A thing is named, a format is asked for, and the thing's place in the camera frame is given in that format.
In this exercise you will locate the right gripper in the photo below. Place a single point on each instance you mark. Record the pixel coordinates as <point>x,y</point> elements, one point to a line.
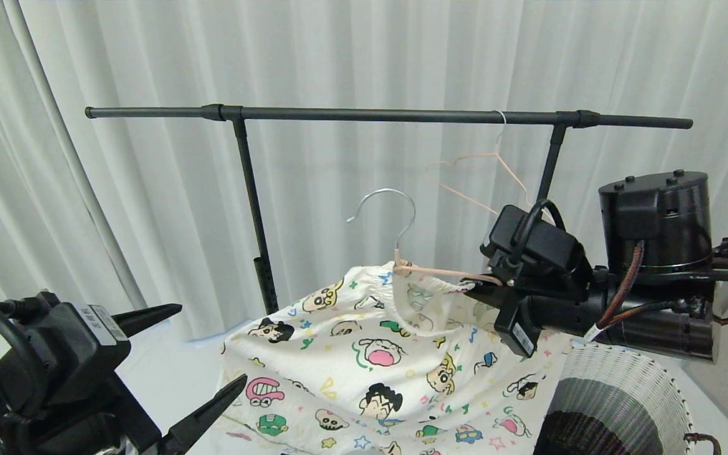
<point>560,313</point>

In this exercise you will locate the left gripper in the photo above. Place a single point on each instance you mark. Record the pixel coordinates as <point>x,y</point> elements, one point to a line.
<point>105,423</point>

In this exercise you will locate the pink clothes hanger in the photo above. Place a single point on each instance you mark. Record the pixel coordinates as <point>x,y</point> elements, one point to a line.
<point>440,272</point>
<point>510,174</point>

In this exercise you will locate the cream printed garment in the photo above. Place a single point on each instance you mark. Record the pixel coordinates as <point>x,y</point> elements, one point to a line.
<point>339,360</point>

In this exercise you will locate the white laundry basket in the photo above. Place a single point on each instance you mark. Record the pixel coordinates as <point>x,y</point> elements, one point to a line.
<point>642,379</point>

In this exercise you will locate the black clothes rack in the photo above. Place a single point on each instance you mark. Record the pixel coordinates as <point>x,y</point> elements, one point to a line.
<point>370,115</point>

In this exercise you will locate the white curtain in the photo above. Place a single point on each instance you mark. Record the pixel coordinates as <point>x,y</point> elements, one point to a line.
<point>339,57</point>

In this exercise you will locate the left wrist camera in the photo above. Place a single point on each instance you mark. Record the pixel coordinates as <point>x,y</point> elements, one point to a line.
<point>67,354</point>

